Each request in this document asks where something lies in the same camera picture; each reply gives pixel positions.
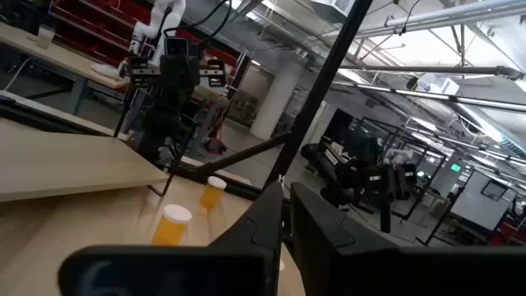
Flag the red floor stand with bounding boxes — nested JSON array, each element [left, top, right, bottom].
[[204, 123, 228, 155]]

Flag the black camera cable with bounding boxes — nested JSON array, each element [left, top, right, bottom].
[[163, 0, 233, 46]]

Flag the grey partition panel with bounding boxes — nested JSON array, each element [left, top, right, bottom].
[[450, 169, 519, 232]]

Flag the white ceiling pipe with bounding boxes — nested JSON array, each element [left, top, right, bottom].
[[355, 0, 526, 40]]

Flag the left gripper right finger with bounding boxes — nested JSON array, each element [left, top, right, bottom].
[[289, 182, 526, 296]]

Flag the amber medicine bottle white cap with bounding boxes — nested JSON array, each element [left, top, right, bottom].
[[150, 203, 193, 247], [199, 175, 228, 211]]

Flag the black framed robot workcell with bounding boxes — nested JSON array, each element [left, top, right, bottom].
[[302, 109, 451, 231]]

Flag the wooden table grey legs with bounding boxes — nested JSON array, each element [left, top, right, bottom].
[[191, 84, 231, 153]]

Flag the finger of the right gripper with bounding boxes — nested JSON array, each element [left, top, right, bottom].
[[130, 57, 150, 89], [207, 58, 227, 88]]

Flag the white building column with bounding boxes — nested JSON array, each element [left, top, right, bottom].
[[249, 55, 307, 141]]

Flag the wooden workbench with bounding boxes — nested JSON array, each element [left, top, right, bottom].
[[0, 22, 131, 116]]

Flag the black table frame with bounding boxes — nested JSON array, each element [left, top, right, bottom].
[[0, 0, 375, 202]]

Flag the grey ceiling pipe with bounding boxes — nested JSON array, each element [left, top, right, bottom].
[[339, 63, 526, 81]]

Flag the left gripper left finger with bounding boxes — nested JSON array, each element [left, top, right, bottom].
[[57, 182, 284, 296]]

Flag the red storage shelving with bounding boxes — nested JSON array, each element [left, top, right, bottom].
[[48, 0, 239, 69]]

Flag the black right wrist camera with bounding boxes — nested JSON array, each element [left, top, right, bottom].
[[164, 36, 191, 57]]

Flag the wooden shelf black wire frame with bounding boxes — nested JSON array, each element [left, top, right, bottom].
[[0, 81, 198, 203]]

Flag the translucent plastic cup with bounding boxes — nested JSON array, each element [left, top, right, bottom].
[[35, 25, 55, 50]]

